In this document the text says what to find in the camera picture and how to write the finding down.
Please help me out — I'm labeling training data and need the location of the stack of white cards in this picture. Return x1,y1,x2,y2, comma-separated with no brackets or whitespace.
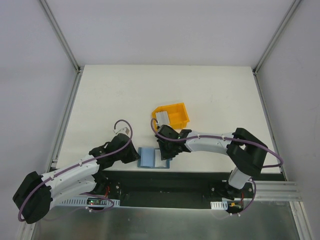
155,111,170,126

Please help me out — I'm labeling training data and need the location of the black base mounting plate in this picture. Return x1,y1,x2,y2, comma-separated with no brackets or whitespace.
91,170,254,209

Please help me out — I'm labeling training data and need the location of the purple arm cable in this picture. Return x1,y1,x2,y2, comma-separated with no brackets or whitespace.
150,118,285,169
17,119,133,223

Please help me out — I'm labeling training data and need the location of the white slotted cable duct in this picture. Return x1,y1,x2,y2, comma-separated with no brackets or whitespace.
57,196,120,208
210,201,228,211

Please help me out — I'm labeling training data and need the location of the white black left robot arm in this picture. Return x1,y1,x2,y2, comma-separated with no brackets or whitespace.
12,133,140,224

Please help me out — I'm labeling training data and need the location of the white slotted cable duct left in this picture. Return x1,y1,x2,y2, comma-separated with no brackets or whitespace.
57,196,120,208

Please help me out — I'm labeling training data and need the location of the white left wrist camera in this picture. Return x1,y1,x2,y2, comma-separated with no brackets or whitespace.
113,127,130,136

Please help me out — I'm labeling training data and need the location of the aluminium frame rail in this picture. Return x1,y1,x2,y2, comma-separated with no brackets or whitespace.
38,0,82,74
252,0,303,76

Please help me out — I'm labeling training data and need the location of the blue leather card holder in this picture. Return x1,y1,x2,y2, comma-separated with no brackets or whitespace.
137,147,172,169

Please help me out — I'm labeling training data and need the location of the aluminium frame rail right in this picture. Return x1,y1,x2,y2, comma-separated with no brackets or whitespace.
252,0,303,76

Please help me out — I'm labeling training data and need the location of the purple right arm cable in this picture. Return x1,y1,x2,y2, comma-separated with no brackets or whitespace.
150,118,285,169

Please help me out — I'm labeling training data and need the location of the white slotted cable duct right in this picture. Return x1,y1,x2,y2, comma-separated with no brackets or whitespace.
210,201,228,211

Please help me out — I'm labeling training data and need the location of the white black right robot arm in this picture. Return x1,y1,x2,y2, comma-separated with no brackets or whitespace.
155,125,268,198

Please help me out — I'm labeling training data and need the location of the yellow plastic bin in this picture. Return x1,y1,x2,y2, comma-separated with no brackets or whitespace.
151,102,190,130

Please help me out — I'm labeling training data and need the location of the aluminium frame rail left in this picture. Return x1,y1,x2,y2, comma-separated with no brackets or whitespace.
38,0,82,74

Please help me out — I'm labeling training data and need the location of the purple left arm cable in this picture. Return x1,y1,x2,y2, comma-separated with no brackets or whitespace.
17,119,133,223

